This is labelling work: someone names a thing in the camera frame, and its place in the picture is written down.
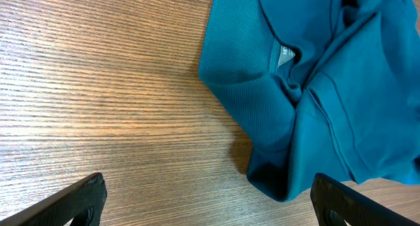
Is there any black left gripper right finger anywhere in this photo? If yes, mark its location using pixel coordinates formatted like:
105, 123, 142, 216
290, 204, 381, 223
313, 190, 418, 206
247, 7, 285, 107
310, 173, 419, 226

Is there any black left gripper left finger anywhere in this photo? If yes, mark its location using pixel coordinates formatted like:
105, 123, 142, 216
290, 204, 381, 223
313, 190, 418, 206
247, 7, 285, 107
1, 172, 107, 226

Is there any blue polo shirt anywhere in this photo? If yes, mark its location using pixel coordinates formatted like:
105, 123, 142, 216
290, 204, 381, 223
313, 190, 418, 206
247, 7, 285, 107
199, 0, 419, 202

